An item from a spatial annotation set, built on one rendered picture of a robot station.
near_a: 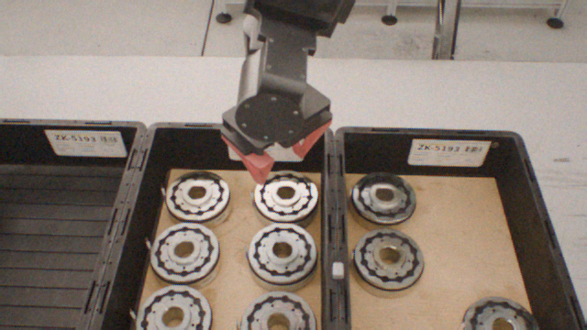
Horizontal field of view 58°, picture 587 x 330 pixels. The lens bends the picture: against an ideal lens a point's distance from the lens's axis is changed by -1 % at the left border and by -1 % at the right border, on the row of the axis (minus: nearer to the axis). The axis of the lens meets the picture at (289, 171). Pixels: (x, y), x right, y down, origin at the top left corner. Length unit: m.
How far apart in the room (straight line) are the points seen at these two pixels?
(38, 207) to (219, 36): 1.85
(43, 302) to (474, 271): 0.64
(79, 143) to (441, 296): 0.63
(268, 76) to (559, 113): 1.03
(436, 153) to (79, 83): 0.87
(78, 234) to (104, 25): 2.07
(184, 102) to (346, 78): 0.39
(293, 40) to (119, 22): 2.46
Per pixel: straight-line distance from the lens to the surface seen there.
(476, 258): 0.87
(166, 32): 2.75
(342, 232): 0.75
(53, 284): 0.88
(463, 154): 0.92
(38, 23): 3.03
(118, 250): 0.75
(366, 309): 0.79
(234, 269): 0.82
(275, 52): 0.43
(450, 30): 1.56
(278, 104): 0.43
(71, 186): 0.98
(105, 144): 0.94
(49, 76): 1.44
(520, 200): 0.89
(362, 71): 1.34
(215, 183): 0.88
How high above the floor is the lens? 1.54
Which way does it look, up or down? 50 degrees down
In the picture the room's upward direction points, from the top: straight up
